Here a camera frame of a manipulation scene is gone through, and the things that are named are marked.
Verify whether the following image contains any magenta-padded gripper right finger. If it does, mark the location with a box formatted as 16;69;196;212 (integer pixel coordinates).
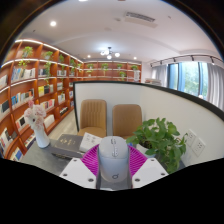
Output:
128;145;169;189

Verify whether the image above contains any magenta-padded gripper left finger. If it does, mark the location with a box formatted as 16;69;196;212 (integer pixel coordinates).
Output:
59;144;101;190

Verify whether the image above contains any white computer mouse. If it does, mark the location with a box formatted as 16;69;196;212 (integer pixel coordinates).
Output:
97;135;130;184

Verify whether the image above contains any dark hardcover book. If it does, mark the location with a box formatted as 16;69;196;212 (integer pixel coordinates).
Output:
53;133;84;155
49;152;83;161

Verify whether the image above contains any thick white book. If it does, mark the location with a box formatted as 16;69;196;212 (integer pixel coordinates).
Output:
78;132;104;154

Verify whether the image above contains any green plant in white pot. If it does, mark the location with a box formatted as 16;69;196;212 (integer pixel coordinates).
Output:
125;117;188;175

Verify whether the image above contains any white vase with pink flowers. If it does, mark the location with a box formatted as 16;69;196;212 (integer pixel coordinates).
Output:
23;99;51;149

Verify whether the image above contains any tan upholstered chair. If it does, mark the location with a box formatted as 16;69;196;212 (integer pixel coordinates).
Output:
112;104;144;140
77;98;108;138

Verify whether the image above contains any grey sheer curtain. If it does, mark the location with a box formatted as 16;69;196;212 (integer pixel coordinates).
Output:
151;64;169;88
206;63;224;111

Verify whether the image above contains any large window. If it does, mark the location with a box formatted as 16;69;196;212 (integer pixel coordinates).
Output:
166;61;209;101

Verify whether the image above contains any orange wooden shelf unit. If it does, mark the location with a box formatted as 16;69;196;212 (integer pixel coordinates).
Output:
0;38;143;161

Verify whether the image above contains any multi-bulb ceiling lamp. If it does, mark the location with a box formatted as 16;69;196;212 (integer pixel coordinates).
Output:
99;46;121;61

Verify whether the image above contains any white ceiling air vent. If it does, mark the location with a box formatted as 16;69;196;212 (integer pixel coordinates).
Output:
123;10;158;28

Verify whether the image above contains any white wall outlet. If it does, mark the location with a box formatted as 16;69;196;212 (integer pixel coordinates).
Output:
184;129;198;148
191;137;207;158

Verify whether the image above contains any black track light rail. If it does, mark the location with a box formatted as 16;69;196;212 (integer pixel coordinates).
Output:
149;53;224;68

